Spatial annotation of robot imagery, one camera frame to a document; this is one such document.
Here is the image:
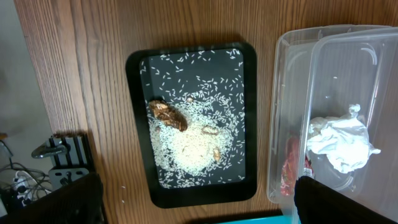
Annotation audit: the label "black aluminium frame post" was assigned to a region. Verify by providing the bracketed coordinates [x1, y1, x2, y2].
[31, 133, 95, 190]

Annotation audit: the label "red snack wrapper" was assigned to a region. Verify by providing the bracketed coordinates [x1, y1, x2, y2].
[280, 136, 300, 196]

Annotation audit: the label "brown food piece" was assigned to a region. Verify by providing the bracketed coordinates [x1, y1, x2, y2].
[149, 100, 188, 132]

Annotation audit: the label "white napkin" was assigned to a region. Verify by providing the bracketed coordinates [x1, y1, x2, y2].
[307, 104, 381, 174]

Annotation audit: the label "clear plastic storage bin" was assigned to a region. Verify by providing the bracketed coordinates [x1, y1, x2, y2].
[267, 25, 397, 223]

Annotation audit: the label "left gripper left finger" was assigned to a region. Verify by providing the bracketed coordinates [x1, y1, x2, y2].
[1, 172, 105, 224]

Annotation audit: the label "teal serving tray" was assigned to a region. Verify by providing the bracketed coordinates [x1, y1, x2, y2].
[220, 215, 292, 224]

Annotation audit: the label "black plastic tray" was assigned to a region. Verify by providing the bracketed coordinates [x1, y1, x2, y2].
[125, 42, 257, 208]

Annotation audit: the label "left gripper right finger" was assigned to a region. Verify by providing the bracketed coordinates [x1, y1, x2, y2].
[294, 176, 395, 224]

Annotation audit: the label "tangled cables on floor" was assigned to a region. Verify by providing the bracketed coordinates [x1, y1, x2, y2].
[0, 139, 53, 215]

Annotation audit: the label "pile of white rice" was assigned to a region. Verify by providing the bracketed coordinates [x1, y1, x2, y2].
[139, 49, 246, 189]

